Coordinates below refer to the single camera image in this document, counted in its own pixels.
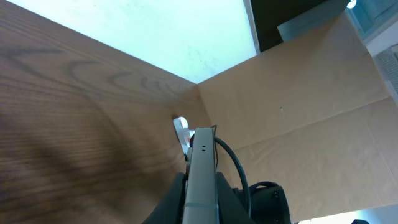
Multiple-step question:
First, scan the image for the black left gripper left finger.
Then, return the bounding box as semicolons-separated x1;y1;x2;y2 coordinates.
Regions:
142;172;186;224

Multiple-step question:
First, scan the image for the black charger cable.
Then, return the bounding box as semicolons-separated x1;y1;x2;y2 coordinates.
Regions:
210;124;252;217

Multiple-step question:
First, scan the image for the white power strip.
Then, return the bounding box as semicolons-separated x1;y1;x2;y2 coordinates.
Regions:
173;116;195;155

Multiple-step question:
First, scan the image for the cardboard panel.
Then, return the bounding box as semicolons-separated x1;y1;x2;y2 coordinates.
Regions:
199;15;397;221

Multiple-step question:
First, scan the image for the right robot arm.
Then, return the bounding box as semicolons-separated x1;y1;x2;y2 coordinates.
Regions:
218;181;292;224

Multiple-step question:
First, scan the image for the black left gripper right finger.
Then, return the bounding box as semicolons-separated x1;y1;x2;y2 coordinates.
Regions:
216;172;255;224

